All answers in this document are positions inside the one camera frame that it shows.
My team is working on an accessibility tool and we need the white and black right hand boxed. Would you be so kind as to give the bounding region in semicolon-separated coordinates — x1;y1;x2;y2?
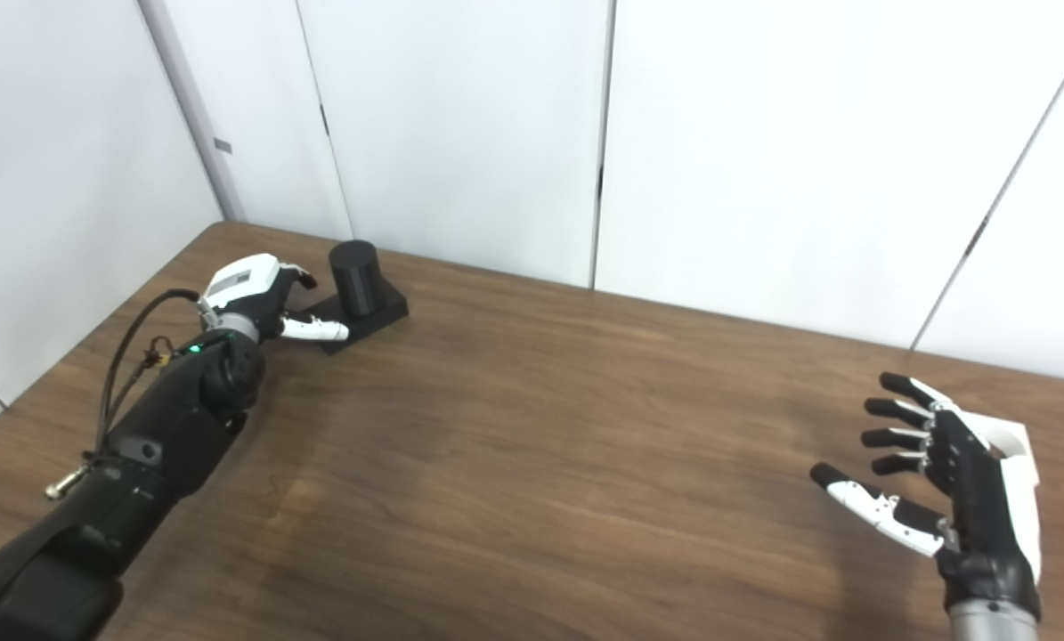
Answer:
809;371;1044;621

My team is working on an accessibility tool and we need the white and black left hand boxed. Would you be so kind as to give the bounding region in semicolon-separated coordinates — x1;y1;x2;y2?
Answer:
198;253;351;344

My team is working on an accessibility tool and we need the white square piece with hole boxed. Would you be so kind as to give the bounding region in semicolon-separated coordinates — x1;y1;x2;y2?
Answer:
986;418;1042;486

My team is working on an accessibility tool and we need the black peg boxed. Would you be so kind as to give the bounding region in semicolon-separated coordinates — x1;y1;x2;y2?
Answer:
298;239;410;356

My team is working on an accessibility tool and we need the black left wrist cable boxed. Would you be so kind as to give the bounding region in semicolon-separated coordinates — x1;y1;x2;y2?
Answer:
46;288;221;499

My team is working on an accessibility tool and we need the grey wall corner post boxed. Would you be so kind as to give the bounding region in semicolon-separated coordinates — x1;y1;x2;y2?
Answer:
138;0;248;223

